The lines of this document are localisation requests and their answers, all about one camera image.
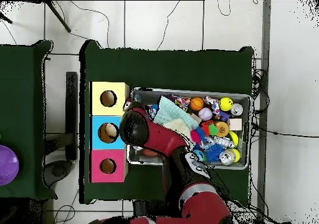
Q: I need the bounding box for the blue spiky rubber ball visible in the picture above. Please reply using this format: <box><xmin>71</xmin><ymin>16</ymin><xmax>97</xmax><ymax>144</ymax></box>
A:
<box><xmin>205</xmin><ymin>144</ymin><xmax>225</xmax><ymax>163</ymax></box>

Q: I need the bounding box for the yellow smiley ball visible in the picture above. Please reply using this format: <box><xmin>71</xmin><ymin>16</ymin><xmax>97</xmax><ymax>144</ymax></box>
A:
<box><xmin>219</xmin><ymin>97</ymin><xmax>234</xmax><ymax>112</ymax></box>

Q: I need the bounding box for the blue green globe ball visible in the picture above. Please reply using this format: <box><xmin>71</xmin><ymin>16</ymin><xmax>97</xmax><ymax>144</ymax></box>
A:
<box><xmin>193</xmin><ymin>149</ymin><xmax>206</xmax><ymax>163</ymax></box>

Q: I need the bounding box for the purple bowl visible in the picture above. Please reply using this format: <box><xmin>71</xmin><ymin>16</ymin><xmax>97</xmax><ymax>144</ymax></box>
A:
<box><xmin>0</xmin><ymin>144</ymin><xmax>20</xmax><ymax>186</ymax></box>

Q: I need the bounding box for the small orange basketball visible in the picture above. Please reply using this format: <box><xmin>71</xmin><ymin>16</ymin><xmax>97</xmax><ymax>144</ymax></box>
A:
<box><xmin>189</xmin><ymin>97</ymin><xmax>205</xmax><ymax>112</ymax></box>

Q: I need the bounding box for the black floor cable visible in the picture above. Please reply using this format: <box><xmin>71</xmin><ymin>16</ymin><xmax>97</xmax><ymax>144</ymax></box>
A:
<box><xmin>251</xmin><ymin>122</ymin><xmax>319</xmax><ymax>138</ymax></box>

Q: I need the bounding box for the shallow wire mesh bin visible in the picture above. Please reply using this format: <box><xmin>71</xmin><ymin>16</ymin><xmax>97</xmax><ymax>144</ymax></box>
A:
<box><xmin>126</xmin><ymin>87</ymin><xmax>252</xmax><ymax>170</ymax></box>

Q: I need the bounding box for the grey stand foot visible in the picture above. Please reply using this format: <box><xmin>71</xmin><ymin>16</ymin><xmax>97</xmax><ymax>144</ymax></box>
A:
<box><xmin>41</xmin><ymin>159</ymin><xmax>74</xmax><ymax>187</ymax></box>

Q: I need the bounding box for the mint waffle cloth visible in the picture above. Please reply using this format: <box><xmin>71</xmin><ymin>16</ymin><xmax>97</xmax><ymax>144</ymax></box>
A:
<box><xmin>153</xmin><ymin>95</ymin><xmax>199</xmax><ymax>130</ymax></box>

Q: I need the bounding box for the black tripod leg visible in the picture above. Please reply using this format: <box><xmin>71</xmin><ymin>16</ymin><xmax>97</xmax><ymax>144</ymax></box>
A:
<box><xmin>44</xmin><ymin>1</ymin><xmax>72</xmax><ymax>33</ymax></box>
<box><xmin>0</xmin><ymin>12</ymin><xmax>13</xmax><ymax>24</ymax></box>

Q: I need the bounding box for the toy hamburger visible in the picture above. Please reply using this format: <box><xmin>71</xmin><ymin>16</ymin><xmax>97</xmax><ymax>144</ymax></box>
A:
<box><xmin>214</xmin><ymin>120</ymin><xmax>230</xmax><ymax>138</ymax></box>

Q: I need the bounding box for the cream waffle cloth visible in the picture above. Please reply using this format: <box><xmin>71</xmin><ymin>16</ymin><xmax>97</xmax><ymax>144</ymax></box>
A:
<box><xmin>161</xmin><ymin>118</ymin><xmax>194</xmax><ymax>145</ymax></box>

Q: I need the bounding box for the dark green side table cloth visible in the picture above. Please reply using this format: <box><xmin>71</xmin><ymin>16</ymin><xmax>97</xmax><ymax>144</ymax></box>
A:
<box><xmin>0</xmin><ymin>39</ymin><xmax>58</xmax><ymax>200</ymax></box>

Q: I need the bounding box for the small white baseball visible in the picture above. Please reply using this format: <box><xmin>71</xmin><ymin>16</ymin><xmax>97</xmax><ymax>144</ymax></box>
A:
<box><xmin>198</xmin><ymin>107</ymin><xmax>213</xmax><ymax>122</ymax></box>

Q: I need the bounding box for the wooden box with three holes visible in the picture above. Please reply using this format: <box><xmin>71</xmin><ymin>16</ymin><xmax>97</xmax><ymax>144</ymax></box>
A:
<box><xmin>88</xmin><ymin>81</ymin><xmax>130</xmax><ymax>183</ymax></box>

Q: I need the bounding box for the plain wooden cube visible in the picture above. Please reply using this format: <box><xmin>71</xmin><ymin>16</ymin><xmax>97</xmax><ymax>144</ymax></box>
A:
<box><xmin>227</xmin><ymin>118</ymin><xmax>243</xmax><ymax>132</ymax></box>

